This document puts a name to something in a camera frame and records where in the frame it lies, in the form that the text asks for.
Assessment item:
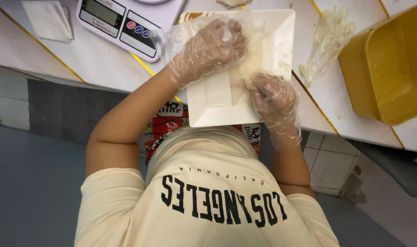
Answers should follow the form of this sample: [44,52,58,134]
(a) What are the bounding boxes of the white digital kitchen scale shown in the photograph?
[76,0,186,63]

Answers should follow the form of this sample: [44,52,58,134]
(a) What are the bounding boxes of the person's right hand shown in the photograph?
[250,72,300,136]

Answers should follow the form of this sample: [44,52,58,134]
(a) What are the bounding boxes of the crumpled clear plastic glove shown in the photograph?
[299,7,356,87]

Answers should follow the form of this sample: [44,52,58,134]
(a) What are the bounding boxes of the person's left hand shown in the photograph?
[167,17,249,90]

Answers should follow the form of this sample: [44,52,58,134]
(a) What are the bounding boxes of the red patterned shorts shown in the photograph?
[144,101,262,166]

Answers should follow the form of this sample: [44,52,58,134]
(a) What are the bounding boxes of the cream printed t-shirt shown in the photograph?
[74,125,340,247]

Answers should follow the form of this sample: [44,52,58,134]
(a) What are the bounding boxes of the folded white paper napkin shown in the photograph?
[21,0,74,44]

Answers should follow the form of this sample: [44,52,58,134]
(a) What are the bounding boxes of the white square plate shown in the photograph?
[180,9,296,128]

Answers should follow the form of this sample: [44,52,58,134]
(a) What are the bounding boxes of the small dough scrap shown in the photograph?
[216,0,253,8]

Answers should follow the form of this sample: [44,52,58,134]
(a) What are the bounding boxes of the yellow plastic tub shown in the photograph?
[338,2,417,126]

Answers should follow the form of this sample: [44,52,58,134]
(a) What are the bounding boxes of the pale dough lump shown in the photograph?
[229,30,268,90]

